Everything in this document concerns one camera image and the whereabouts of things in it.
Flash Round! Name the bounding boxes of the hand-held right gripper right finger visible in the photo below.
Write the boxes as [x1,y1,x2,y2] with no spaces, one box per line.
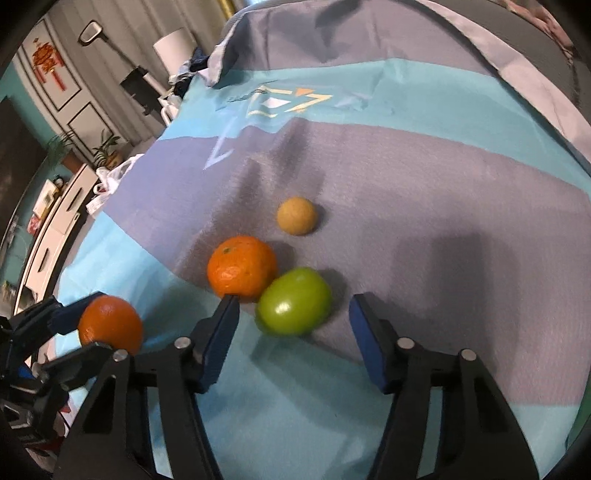
[348,292,539,480]

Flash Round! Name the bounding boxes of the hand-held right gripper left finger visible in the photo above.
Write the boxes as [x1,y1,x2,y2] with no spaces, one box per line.
[53,294,242,480]

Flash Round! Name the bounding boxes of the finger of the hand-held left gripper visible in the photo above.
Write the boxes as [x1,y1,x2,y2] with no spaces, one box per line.
[33,342,116,394]
[9,291,107,343]

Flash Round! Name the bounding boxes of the orange mandarin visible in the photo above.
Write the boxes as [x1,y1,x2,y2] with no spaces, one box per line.
[78,295,145,356]
[207,235,279,301]

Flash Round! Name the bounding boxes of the green jujube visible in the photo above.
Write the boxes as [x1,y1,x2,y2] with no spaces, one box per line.
[255,267,333,337]

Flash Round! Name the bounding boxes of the white low cabinet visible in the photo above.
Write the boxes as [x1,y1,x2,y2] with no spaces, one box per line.
[11,161,100,315]

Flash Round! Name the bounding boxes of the small brown longan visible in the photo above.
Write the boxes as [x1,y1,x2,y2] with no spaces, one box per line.
[276,196,318,236]

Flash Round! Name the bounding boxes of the white plastic bag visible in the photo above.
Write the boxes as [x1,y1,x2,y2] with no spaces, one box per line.
[85,154,144,217]

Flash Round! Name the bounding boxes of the striped blue grey blanket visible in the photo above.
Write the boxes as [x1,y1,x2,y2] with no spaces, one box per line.
[55,0,591,480]

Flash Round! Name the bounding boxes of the dark television screen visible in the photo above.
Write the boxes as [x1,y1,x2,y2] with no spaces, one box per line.
[0,95,49,241]

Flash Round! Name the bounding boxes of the dark blue cloth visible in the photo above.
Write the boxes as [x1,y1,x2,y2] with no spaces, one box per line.
[168,46,213,97]

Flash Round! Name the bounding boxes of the white cylinder appliance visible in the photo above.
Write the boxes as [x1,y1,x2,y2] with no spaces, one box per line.
[152,28,199,77]

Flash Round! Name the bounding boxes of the grey curtain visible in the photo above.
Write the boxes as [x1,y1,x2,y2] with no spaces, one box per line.
[51,0,232,139]

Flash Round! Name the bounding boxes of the framed red ornament wall poster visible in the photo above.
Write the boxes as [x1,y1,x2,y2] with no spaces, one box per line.
[18,18,84,112]

